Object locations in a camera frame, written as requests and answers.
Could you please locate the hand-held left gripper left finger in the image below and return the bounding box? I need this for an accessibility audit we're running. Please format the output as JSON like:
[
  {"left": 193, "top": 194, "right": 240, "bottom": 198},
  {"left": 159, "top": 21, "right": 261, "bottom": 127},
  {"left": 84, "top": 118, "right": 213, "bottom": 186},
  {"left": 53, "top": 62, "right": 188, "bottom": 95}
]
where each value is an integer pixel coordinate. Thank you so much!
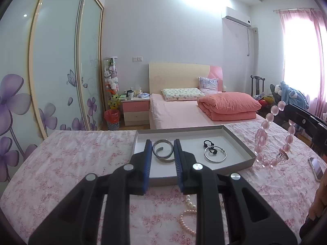
[{"left": 28, "top": 140, "right": 153, "bottom": 245}]

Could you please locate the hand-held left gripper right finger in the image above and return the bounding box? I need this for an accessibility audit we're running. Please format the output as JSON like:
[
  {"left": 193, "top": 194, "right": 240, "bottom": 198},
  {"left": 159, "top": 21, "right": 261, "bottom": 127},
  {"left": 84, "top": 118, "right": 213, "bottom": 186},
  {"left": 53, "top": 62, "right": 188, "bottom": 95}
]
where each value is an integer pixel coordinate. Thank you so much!
[{"left": 174, "top": 138, "right": 303, "bottom": 245}]

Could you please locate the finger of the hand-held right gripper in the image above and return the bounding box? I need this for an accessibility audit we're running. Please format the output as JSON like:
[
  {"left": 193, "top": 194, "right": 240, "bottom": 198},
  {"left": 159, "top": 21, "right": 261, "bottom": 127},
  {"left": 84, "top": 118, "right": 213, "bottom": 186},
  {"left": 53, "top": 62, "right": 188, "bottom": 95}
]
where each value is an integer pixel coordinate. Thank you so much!
[
  {"left": 283, "top": 104, "right": 327, "bottom": 133},
  {"left": 308, "top": 126, "right": 327, "bottom": 157}
]

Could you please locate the wide silver ring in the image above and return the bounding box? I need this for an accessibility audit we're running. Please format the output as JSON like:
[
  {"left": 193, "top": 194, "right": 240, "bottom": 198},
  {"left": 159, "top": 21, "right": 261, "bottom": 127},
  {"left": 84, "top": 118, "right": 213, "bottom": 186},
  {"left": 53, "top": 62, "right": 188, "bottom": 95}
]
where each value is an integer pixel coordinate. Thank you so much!
[{"left": 152, "top": 139, "right": 175, "bottom": 162}]

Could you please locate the grey shallow cardboard tray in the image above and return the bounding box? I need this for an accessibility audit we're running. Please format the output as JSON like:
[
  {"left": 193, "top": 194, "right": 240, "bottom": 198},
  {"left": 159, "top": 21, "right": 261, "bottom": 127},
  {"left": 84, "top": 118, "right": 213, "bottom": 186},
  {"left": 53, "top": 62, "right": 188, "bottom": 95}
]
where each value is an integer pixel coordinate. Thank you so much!
[{"left": 132, "top": 126, "right": 256, "bottom": 187}]

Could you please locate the pink large-bead bracelet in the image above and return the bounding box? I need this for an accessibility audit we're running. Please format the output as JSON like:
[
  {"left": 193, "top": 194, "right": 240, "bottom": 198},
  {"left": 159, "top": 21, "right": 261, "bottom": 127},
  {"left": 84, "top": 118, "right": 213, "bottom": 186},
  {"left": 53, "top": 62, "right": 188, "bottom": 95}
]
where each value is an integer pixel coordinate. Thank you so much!
[{"left": 254, "top": 101, "right": 297, "bottom": 168}]

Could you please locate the black bead bracelet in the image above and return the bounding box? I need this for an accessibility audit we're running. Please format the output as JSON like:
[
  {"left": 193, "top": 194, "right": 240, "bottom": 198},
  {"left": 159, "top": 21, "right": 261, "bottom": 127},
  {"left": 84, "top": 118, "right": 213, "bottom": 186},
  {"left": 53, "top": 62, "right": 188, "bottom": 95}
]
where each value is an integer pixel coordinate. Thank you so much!
[{"left": 203, "top": 140, "right": 218, "bottom": 156}]

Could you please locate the thin silver bangle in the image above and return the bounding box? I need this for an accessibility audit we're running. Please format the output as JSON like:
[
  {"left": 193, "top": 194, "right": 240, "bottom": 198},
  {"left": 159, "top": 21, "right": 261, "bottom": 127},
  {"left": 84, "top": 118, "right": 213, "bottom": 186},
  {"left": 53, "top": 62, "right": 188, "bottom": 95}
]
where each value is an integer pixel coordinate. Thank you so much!
[{"left": 204, "top": 147, "right": 227, "bottom": 163}]

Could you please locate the white smartphone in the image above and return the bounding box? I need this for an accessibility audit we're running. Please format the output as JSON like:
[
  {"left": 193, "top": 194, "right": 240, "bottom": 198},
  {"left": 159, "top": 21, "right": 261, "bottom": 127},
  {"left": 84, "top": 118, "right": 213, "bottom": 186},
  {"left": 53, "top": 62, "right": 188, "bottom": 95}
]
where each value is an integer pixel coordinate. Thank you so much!
[{"left": 308, "top": 157, "right": 327, "bottom": 182}]

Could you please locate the pink bed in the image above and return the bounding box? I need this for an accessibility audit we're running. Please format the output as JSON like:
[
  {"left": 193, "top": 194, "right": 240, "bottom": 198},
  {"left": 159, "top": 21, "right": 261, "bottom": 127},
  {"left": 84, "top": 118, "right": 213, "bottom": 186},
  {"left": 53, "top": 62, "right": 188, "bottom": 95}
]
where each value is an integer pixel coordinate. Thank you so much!
[{"left": 149, "top": 93, "right": 266, "bottom": 129}]

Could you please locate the pink and beige nightstand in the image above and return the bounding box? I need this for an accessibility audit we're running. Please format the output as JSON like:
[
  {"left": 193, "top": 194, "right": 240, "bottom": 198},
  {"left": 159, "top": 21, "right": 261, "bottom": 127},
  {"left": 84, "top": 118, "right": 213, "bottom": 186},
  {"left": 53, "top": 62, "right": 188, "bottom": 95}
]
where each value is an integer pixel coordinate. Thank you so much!
[{"left": 121, "top": 97, "right": 151, "bottom": 126}]

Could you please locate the waste bin with red bag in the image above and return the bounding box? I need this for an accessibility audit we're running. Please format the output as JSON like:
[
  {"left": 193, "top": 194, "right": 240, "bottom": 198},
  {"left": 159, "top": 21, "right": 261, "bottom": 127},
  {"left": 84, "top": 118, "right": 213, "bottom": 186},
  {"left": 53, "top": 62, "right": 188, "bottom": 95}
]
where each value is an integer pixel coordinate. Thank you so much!
[{"left": 104, "top": 109, "right": 120, "bottom": 130}]

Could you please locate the dark wooden chair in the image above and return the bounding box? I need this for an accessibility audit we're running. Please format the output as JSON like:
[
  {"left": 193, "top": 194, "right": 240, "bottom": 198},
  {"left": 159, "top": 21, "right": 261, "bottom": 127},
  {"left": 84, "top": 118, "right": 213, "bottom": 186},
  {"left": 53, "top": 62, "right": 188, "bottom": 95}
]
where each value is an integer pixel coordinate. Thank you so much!
[{"left": 250, "top": 75, "right": 266, "bottom": 98}]

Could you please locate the person's peach fleece clothing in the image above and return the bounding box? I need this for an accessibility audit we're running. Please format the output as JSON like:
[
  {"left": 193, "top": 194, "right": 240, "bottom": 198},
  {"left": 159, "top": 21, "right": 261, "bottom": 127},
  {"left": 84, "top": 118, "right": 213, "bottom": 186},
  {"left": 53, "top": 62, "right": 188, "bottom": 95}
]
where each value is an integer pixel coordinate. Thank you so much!
[{"left": 307, "top": 172, "right": 327, "bottom": 225}]

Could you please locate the pink curtain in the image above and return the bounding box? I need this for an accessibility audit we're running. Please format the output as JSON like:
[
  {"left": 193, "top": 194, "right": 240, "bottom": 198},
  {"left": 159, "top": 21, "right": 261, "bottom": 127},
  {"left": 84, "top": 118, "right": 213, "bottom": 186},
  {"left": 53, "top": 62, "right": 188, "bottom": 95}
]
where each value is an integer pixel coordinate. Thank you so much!
[{"left": 278, "top": 9, "right": 327, "bottom": 115}]

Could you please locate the floral cream pillow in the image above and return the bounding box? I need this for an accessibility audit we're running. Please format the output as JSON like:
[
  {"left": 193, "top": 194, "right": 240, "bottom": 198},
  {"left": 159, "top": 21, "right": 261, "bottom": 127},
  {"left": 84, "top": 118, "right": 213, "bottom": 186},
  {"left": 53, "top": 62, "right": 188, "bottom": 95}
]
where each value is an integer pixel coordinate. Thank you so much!
[{"left": 161, "top": 88, "right": 202, "bottom": 102}]

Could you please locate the yellow green plush toy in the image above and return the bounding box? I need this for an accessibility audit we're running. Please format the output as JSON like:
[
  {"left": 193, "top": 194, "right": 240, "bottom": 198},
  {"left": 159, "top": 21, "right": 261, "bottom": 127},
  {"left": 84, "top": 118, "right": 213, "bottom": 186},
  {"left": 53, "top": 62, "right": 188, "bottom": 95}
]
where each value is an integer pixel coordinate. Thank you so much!
[{"left": 108, "top": 93, "right": 122, "bottom": 110}]

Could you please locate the folded salmon quilt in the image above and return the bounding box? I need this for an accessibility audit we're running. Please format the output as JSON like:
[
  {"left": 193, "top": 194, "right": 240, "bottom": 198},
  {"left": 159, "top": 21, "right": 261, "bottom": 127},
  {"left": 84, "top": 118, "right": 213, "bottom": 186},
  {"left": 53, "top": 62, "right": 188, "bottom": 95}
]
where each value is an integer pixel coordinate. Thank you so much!
[{"left": 197, "top": 92, "right": 262, "bottom": 121}]

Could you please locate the pink floral tablecloth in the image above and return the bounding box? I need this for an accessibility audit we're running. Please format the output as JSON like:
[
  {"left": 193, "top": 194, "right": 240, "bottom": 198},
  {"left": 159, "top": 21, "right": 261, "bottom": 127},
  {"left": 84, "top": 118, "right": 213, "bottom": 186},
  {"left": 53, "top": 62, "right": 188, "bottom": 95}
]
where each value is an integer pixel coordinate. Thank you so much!
[{"left": 0, "top": 121, "right": 327, "bottom": 245}]

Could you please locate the small purple pillow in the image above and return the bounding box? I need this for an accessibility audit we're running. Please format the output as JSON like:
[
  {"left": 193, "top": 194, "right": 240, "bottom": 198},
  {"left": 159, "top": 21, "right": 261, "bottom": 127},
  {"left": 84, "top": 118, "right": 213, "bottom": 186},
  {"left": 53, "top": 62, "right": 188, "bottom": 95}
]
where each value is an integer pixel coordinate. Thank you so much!
[{"left": 198, "top": 77, "right": 219, "bottom": 92}]

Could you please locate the beige and pink headboard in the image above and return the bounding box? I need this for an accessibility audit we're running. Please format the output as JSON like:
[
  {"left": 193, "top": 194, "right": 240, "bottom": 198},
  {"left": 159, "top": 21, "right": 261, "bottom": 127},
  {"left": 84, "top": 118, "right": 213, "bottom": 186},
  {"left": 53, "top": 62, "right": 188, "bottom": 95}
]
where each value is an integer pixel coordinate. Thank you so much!
[{"left": 149, "top": 62, "right": 223, "bottom": 95}]

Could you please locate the clear tube of plush toys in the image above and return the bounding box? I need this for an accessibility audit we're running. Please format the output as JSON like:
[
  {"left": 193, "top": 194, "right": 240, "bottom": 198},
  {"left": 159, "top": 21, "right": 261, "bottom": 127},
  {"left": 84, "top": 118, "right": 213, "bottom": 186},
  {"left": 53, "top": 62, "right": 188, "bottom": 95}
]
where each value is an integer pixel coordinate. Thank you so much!
[{"left": 103, "top": 56, "right": 120, "bottom": 113}]

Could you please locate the dark cloth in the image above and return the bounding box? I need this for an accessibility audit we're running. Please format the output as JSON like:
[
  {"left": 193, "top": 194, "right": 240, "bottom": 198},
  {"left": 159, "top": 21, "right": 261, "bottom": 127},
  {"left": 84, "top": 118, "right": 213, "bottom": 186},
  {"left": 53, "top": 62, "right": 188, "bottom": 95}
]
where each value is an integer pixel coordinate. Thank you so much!
[{"left": 299, "top": 216, "right": 327, "bottom": 245}]

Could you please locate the white air conditioner pipe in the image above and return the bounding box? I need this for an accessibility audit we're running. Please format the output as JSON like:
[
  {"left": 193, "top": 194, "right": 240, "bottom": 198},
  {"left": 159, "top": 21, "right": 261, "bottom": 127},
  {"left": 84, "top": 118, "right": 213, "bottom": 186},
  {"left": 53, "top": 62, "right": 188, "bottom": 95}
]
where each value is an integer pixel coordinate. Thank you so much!
[{"left": 246, "top": 27, "right": 258, "bottom": 57}]

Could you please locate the curtain rod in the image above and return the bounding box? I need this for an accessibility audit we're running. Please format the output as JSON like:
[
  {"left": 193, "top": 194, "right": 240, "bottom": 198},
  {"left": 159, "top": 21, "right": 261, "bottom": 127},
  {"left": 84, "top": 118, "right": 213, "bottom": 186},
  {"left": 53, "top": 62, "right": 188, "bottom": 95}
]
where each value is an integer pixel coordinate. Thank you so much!
[{"left": 273, "top": 8, "right": 320, "bottom": 13}]

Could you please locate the white air conditioner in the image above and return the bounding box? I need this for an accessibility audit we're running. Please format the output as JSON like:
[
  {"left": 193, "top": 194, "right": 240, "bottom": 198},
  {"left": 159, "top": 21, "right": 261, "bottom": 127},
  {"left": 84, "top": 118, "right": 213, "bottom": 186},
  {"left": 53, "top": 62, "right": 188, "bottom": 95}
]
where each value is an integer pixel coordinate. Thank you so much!
[{"left": 221, "top": 7, "right": 252, "bottom": 28}]

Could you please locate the flower print sliding wardrobe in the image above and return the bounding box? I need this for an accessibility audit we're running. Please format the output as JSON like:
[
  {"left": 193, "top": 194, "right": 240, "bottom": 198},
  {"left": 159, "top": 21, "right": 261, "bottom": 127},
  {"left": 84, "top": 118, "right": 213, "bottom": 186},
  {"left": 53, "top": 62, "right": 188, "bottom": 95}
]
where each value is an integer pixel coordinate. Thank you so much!
[{"left": 0, "top": 0, "right": 105, "bottom": 183}]

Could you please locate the white pearl bracelet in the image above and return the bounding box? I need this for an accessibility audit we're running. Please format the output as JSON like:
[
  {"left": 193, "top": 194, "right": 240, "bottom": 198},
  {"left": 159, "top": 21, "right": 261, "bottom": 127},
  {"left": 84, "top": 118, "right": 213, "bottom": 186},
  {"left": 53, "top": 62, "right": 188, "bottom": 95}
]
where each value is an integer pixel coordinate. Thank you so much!
[{"left": 185, "top": 195, "right": 197, "bottom": 210}]

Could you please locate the white pearl necklace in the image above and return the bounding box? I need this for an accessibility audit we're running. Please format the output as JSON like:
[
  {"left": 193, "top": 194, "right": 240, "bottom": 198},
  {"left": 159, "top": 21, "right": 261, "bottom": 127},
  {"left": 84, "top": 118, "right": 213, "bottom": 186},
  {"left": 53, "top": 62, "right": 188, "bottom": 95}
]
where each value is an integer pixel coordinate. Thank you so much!
[{"left": 179, "top": 209, "right": 198, "bottom": 236}]

